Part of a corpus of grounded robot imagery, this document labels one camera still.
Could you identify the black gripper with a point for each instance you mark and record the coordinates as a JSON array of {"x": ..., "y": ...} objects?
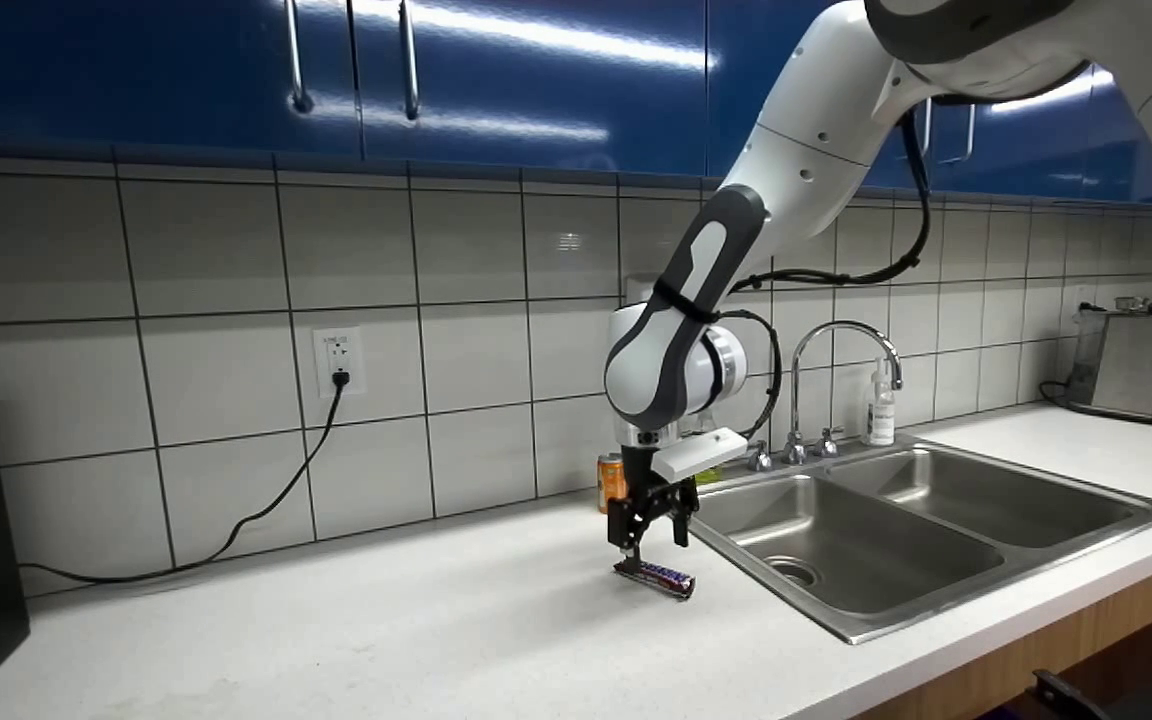
[{"x": 649, "y": 486}]

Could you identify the Snickers candy bar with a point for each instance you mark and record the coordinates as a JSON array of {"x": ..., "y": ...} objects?
[{"x": 663, "y": 579}]

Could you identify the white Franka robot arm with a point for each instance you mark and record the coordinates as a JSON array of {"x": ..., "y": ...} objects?
[{"x": 810, "y": 121}]

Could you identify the stainless steel double sink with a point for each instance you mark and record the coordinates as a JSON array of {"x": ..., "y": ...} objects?
[{"x": 871, "y": 532}]

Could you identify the chrome sink faucet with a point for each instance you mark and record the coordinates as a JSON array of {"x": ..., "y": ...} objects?
[{"x": 845, "y": 325}]

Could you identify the orange bottle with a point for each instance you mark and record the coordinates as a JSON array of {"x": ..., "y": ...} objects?
[{"x": 611, "y": 481}]

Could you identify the small white bottle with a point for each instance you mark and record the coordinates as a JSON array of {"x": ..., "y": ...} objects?
[{"x": 883, "y": 414}]

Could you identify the wooden base cabinet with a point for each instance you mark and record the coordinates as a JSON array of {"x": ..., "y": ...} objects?
[{"x": 1001, "y": 667}]

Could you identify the silver coffee machine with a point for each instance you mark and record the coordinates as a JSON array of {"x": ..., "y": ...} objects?
[{"x": 1141, "y": 360}]

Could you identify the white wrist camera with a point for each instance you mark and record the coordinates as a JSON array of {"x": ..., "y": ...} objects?
[{"x": 701, "y": 451}]

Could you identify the white wall outlet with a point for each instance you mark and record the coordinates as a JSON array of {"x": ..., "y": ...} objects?
[{"x": 336, "y": 359}]

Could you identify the blue wall cabinet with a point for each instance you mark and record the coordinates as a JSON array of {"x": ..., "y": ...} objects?
[{"x": 538, "y": 82}]

